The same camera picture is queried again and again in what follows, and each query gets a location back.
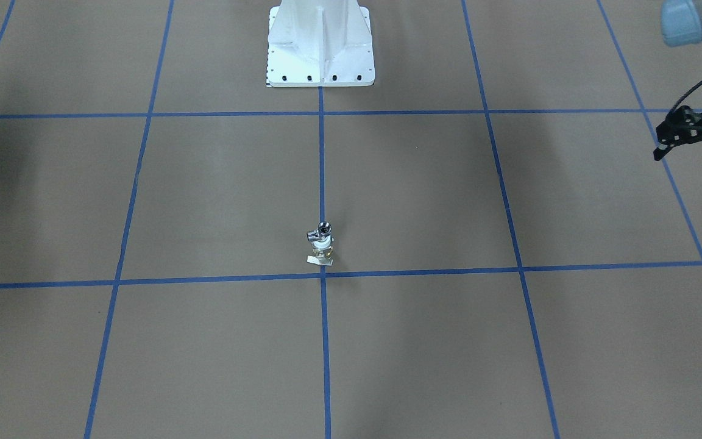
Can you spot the chrome metal pipe fitting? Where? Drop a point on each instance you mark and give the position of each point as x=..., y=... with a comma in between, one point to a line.
x=322, y=232

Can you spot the white PPR brass valve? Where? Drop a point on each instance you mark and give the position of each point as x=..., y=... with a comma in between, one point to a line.
x=321, y=252

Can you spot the white metal camera stand base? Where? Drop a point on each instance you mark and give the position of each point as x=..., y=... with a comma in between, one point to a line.
x=320, y=44

